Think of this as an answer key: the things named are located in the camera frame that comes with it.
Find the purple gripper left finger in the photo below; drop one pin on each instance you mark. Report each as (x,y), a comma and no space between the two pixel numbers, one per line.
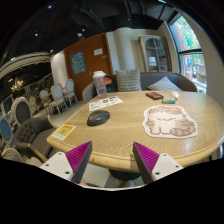
(71,165)

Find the large window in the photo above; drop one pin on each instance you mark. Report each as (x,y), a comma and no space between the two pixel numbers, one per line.
(191,59)

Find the black and red box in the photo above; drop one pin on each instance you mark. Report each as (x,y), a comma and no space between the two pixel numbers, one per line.
(154,95)

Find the white dining chair far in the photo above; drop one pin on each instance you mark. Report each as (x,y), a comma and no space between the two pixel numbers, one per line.
(69,90)

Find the white printed menu sheet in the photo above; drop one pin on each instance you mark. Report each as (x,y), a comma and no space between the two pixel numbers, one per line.
(104,103)

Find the white chair blue back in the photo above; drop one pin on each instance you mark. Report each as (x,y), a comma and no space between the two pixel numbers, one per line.
(6,132)

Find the small white pink object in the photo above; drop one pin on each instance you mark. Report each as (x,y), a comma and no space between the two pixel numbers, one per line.
(175,94)

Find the black computer mouse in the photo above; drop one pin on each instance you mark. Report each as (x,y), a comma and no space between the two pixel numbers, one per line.
(98,117)

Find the striped grey cushion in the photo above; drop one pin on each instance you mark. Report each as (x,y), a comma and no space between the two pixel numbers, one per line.
(128,80)

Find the blue wall poster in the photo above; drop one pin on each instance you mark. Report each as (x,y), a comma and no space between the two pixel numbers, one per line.
(78,63)

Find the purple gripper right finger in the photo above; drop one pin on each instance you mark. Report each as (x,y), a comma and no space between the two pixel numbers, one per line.
(153,166)

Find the cat-shaped mouse pad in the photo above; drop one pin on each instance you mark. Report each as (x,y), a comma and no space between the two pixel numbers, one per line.
(165,121)

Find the grey tufted armchair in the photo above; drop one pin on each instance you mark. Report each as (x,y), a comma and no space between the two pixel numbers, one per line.
(31,137)

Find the wooden glass display cabinet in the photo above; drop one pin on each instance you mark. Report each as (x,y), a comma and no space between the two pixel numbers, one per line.
(155,53)

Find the grey striped flat pillow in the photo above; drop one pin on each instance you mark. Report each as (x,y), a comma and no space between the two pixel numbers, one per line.
(164,84)

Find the grey oval back chair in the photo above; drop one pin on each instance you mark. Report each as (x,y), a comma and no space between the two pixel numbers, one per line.
(21,110)

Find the white door sign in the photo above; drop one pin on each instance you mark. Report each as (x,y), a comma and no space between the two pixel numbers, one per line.
(98,51)

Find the yellow QR code sticker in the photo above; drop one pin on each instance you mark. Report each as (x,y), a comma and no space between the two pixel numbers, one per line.
(63,132)

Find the dark grey sofa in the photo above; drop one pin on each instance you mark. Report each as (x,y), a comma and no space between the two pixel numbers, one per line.
(148,78)

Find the small green packet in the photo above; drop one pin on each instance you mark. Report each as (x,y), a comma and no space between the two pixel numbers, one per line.
(168,101)

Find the orange round cushion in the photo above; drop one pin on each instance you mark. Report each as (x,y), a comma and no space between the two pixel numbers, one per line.
(108,80)

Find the white dining chair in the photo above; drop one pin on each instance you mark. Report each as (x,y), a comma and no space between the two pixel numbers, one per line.
(57,95)
(69,90)

